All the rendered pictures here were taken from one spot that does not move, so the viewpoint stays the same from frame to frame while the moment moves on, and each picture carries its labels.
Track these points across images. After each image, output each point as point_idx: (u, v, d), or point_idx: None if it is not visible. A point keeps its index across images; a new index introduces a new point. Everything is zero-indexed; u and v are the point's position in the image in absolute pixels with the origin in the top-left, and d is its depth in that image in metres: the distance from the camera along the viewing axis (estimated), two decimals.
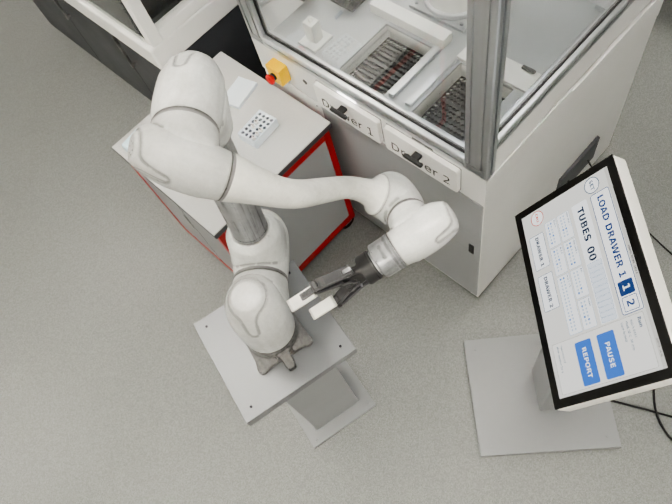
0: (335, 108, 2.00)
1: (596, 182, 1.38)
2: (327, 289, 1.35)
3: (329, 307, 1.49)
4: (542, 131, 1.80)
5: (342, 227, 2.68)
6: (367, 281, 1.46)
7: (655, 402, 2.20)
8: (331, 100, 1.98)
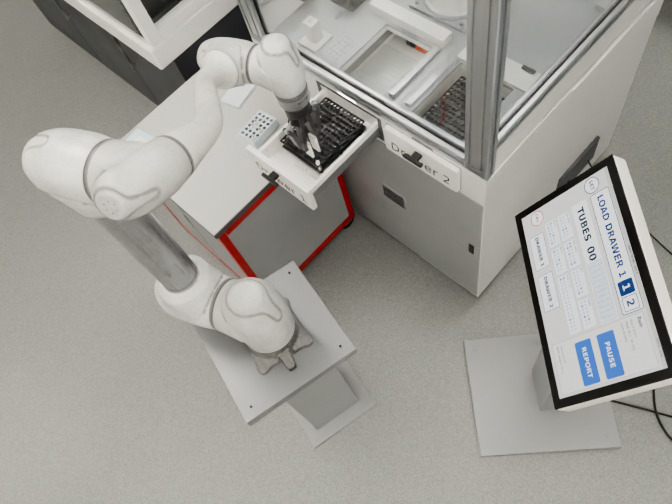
0: (269, 172, 1.93)
1: (596, 182, 1.38)
2: (308, 124, 1.74)
3: (303, 148, 1.77)
4: (542, 131, 1.80)
5: (342, 227, 2.68)
6: (284, 132, 1.66)
7: (655, 402, 2.20)
8: (264, 165, 1.91)
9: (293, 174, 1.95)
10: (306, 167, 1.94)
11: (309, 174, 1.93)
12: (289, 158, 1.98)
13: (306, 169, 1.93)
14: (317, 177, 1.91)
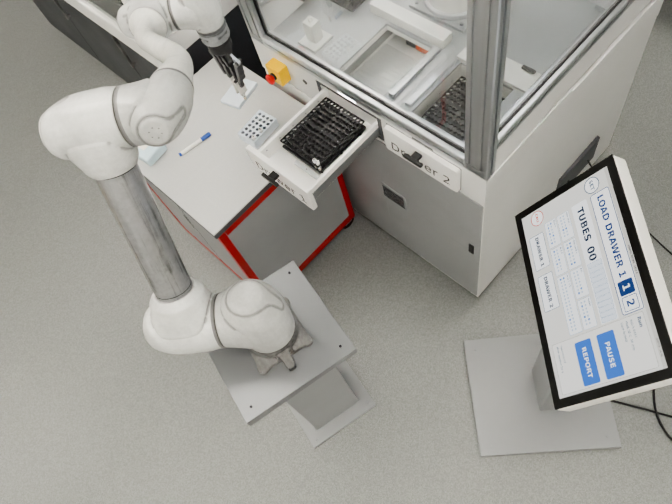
0: (269, 172, 1.93)
1: (596, 182, 1.38)
2: None
3: None
4: (542, 131, 1.80)
5: (342, 227, 2.68)
6: None
7: (655, 402, 2.20)
8: (264, 165, 1.91)
9: (293, 174, 1.95)
10: (306, 167, 1.94)
11: (309, 174, 1.93)
12: (289, 158, 1.98)
13: (306, 169, 1.93)
14: (317, 177, 1.91)
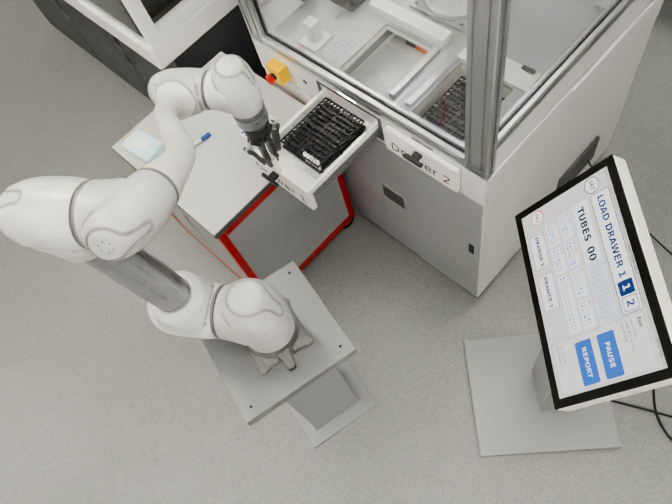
0: (269, 172, 1.93)
1: (596, 182, 1.38)
2: (268, 144, 1.74)
3: (267, 164, 1.77)
4: (542, 131, 1.80)
5: (342, 227, 2.68)
6: (244, 151, 1.66)
7: (655, 402, 2.20)
8: (264, 165, 1.91)
9: (293, 174, 1.95)
10: (306, 167, 1.94)
11: (309, 174, 1.93)
12: (289, 158, 1.98)
13: (306, 169, 1.93)
14: (317, 177, 1.91)
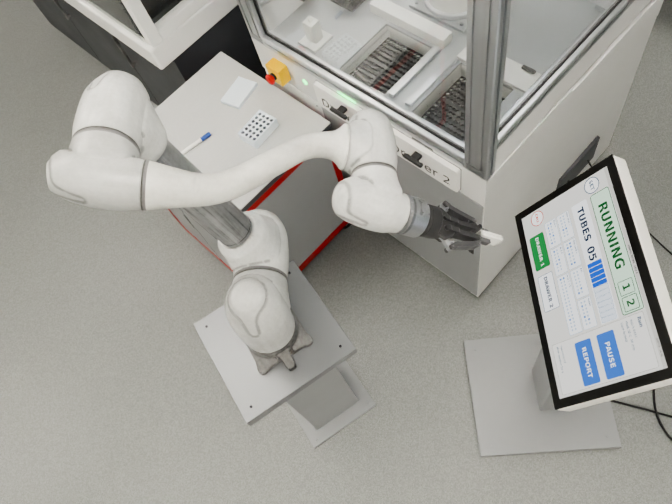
0: (335, 108, 2.00)
1: (596, 182, 1.38)
2: (462, 228, 1.40)
3: (484, 244, 1.41)
4: (542, 131, 1.80)
5: (342, 227, 2.68)
6: (448, 251, 1.33)
7: (655, 402, 2.20)
8: (331, 100, 1.98)
9: None
10: None
11: None
12: None
13: None
14: None
